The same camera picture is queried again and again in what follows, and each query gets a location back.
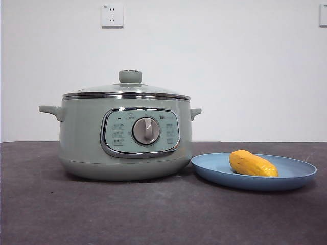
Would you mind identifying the glass lid with green knob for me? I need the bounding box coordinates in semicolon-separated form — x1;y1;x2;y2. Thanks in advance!
62;69;191;100

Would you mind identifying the yellow corn cob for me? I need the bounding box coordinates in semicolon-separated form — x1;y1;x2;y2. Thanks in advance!
228;149;279;178

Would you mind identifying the light blue round plate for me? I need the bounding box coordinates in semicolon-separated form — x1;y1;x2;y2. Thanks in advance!
191;152;318;192

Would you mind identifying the pale green electric steamer pot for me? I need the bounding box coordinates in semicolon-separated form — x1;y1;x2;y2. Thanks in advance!
38;93;202;182

